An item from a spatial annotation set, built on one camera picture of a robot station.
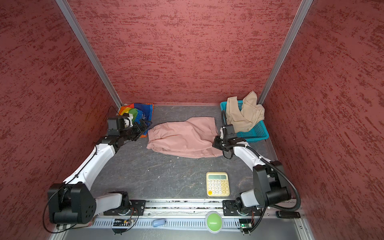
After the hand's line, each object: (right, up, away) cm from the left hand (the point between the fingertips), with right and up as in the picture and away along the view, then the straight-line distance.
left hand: (149, 129), depth 83 cm
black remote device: (+72, -41, -12) cm, 84 cm away
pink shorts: (+25, -8, +17) cm, 31 cm away
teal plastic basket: (+70, -4, +17) cm, 72 cm away
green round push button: (+36, -44, -13) cm, 58 cm away
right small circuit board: (+51, -46, -13) cm, 70 cm away
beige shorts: (+63, +9, +25) cm, 68 cm away
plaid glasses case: (-32, -43, -17) cm, 57 cm away
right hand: (+37, -11, +7) cm, 39 cm away
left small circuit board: (-11, -46, -11) cm, 48 cm away
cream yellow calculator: (+39, -30, -4) cm, 49 cm away
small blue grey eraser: (+9, -44, -14) cm, 47 cm away
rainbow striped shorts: (-16, +11, +24) cm, 31 cm away
